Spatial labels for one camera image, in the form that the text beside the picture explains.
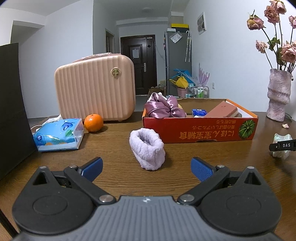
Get iridescent mesh bath ball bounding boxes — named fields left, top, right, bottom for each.
left=271, top=133, right=292, bottom=160

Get blue tissue pack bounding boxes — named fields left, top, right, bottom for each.
left=192, top=109, right=207, bottom=117

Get pink layered sponge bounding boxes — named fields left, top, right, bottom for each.
left=205, top=101, right=239, bottom=118

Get blue tissue box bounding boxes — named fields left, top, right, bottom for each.
left=33, top=118, right=84, bottom=152

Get purple textured vase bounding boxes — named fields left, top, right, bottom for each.
left=266, top=68, right=293, bottom=122

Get orange tangerine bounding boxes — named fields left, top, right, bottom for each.
left=84, top=113, right=103, bottom=133

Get red cardboard box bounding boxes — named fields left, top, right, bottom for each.
left=142, top=98, right=258, bottom=144

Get trolley with bottles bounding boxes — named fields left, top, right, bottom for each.
left=185, top=84, right=209, bottom=98

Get dried pink roses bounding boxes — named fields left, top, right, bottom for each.
left=246, top=1, right=295, bottom=73

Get pink ribbed suitcase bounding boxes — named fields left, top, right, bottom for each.
left=54, top=53, right=136, bottom=121

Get yellow blue toy pile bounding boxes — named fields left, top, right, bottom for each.
left=169, top=69, right=194, bottom=89

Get cardboard box on floor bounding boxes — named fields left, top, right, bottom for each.
left=148, top=87, right=165, bottom=96

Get grey refrigerator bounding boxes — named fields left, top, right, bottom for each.
left=164, top=31, right=192, bottom=96

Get dark entrance door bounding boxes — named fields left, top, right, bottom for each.
left=120, top=35, right=157, bottom=95

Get yellow box on fridge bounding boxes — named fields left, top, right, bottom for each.
left=171, top=23, right=189, bottom=29

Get wall electrical panel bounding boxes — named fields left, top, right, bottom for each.
left=197, top=12, right=206, bottom=35

